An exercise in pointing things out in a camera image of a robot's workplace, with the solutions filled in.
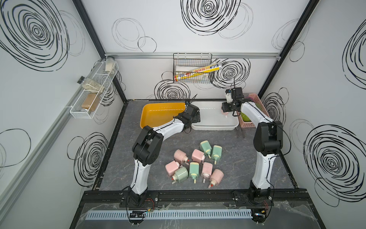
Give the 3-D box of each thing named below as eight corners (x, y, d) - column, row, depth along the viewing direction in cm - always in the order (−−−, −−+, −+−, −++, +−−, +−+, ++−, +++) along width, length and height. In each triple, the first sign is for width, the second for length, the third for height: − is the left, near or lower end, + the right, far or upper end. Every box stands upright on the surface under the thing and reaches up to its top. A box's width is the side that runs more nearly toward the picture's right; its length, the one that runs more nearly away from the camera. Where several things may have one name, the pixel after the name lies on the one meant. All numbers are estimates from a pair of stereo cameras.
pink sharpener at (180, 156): (180, 168, 85) (180, 163, 79) (173, 157, 89) (172, 152, 84) (188, 162, 88) (188, 157, 82) (180, 152, 92) (180, 147, 86)
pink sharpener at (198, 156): (189, 159, 89) (189, 155, 83) (193, 152, 92) (194, 147, 86) (201, 166, 86) (202, 162, 81) (205, 158, 89) (206, 154, 84)
